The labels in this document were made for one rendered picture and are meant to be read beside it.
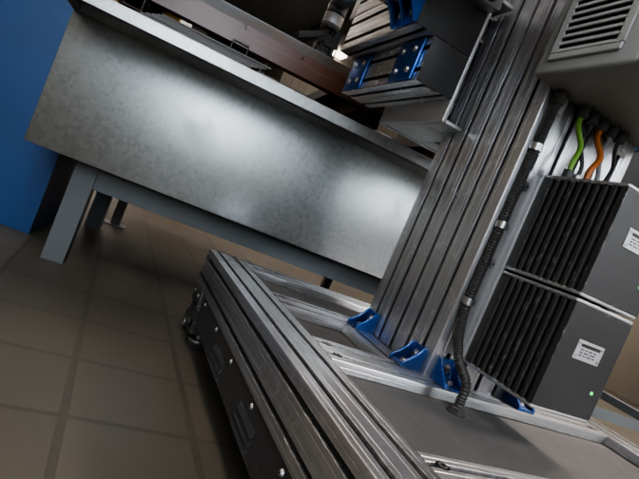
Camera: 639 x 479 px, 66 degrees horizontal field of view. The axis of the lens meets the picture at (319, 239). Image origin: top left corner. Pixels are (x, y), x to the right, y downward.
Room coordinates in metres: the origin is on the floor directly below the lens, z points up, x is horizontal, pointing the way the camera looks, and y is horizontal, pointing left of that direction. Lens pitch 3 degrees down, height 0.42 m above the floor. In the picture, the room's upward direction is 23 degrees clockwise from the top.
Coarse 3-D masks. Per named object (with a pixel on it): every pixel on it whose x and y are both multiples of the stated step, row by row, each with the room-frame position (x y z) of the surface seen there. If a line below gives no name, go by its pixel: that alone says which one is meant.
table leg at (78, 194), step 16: (80, 176) 1.38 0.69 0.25; (96, 176) 1.39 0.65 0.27; (80, 192) 1.38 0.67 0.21; (64, 208) 1.38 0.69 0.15; (80, 208) 1.39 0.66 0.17; (64, 224) 1.38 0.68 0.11; (80, 224) 1.44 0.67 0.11; (48, 240) 1.37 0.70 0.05; (64, 240) 1.38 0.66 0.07; (48, 256) 1.38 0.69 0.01; (64, 256) 1.39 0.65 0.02
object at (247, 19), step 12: (204, 0) 1.41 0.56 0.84; (216, 0) 1.42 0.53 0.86; (156, 12) 1.64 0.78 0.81; (228, 12) 1.43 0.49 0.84; (240, 12) 1.44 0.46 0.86; (252, 24) 1.46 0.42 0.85; (264, 24) 1.47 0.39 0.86; (276, 36) 1.48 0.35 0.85; (288, 36) 1.49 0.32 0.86; (300, 48) 1.51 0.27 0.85; (312, 48) 1.51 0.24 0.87; (324, 60) 1.53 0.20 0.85; (348, 72) 1.56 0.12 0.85; (312, 96) 2.03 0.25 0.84; (324, 96) 1.82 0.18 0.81; (336, 108) 1.94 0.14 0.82; (348, 108) 1.85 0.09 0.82; (408, 144) 2.09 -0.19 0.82; (432, 156) 2.07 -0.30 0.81
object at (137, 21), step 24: (72, 0) 1.21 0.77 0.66; (96, 0) 1.12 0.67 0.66; (120, 24) 1.32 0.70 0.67; (144, 24) 1.15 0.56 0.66; (168, 48) 1.36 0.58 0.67; (192, 48) 1.19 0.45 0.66; (216, 72) 1.40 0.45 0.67; (240, 72) 1.23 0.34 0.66; (264, 96) 1.45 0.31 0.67; (288, 96) 1.27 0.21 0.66; (312, 120) 1.49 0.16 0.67; (336, 120) 1.31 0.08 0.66; (360, 144) 1.55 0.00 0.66; (384, 144) 1.36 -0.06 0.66; (408, 168) 1.60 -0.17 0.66
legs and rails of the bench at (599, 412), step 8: (608, 400) 1.97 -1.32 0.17; (616, 400) 1.94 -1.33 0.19; (600, 408) 1.55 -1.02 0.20; (624, 408) 1.90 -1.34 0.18; (632, 408) 1.88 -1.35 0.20; (600, 416) 1.53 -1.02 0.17; (608, 416) 1.54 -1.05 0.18; (616, 416) 1.55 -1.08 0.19; (624, 416) 1.58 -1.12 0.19; (632, 416) 1.86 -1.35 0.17; (616, 424) 1.56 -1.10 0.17; (624, 424) 1.57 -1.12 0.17; (632, 424) 1.58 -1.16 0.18
